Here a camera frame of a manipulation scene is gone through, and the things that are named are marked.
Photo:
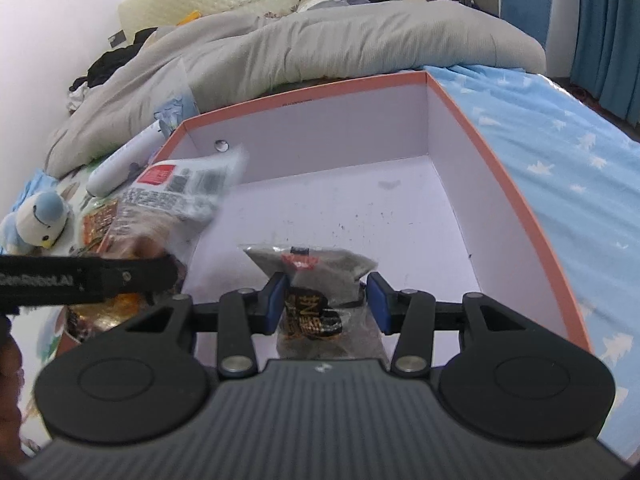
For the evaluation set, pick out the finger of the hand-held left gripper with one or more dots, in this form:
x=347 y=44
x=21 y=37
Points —
x=147 y=275

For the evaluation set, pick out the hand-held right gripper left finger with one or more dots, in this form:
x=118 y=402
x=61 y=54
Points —
x=272 y=305

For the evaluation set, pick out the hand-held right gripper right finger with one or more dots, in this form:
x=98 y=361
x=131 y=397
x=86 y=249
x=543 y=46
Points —
x=382 y=305

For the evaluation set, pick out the dark grey snack packet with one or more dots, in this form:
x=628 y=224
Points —
x=312 y=270

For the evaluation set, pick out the brown striped snack packet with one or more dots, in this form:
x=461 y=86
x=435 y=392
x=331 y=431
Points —
x=100 y=222

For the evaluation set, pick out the pink cardboard box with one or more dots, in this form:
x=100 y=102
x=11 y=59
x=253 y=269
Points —
x=380 y=220

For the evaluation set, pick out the snack packets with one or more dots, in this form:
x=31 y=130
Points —
x=175 y=190

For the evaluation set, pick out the person's left hand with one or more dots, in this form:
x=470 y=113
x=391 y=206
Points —
x=9 y=400

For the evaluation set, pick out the penguin plush toy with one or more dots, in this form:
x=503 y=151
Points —
x=37 y=220

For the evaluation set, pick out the white spray bottle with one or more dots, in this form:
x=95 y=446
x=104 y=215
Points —
x=122 y=160

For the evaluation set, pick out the light blue plastic bag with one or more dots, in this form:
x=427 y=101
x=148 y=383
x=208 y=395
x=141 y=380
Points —
x=172 y=112

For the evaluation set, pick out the white crumpled clothes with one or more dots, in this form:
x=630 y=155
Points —
x=77 y=97

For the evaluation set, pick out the black clothes pile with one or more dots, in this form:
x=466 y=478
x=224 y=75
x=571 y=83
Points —
x=115 y=57

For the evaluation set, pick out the yellow plush part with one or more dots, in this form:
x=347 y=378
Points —
x=189 y=17

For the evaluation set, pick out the grey duvet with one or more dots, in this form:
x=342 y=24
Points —
x=320 y=45

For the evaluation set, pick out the blue padded panel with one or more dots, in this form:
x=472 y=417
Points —
x=525 y=0

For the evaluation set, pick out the blue curtain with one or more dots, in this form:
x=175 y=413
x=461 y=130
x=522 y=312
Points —
x=607 y=50

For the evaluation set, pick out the grey wall socket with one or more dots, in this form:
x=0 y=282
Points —
x=117 y=40

